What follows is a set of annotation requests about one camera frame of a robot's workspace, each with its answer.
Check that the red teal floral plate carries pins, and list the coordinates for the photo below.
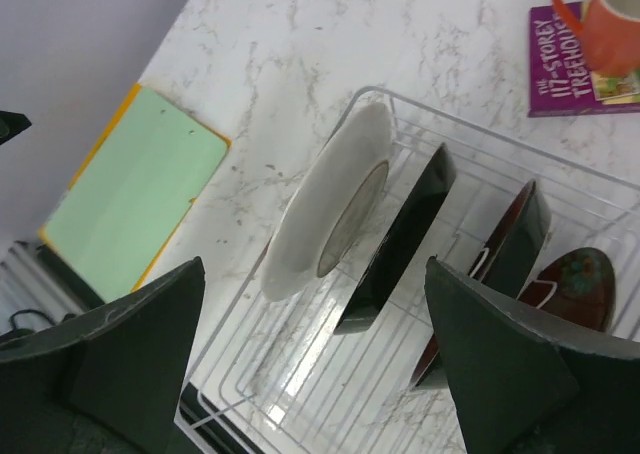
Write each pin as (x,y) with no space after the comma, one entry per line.
(331,204)

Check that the orange mug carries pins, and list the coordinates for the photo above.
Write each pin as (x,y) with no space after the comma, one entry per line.
(608,34)

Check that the small red floral plate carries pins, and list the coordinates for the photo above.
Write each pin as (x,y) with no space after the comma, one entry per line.
(579,287)

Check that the dark red rimmed plate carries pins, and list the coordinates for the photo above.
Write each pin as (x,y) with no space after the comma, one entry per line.
(400,244)

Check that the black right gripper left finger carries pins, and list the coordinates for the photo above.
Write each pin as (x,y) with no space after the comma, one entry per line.
(108,380)

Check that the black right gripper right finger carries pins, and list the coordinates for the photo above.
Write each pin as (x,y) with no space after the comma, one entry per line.
(525,381)

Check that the white wire dish rack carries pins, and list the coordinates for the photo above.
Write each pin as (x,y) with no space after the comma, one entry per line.
(333,369)

